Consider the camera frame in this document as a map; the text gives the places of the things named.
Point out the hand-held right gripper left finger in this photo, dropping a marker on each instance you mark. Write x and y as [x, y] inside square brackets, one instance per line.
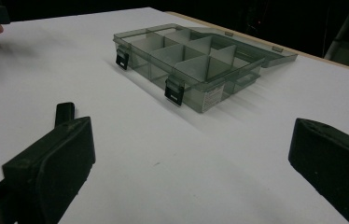
[57, 161]

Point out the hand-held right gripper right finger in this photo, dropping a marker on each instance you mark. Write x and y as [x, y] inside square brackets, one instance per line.
[334, 158]

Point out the transparent grey compartment organizer box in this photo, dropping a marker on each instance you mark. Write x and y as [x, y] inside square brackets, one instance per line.
[194, 67]

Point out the grey metal stand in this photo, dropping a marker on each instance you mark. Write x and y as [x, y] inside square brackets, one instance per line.
[348, 43]

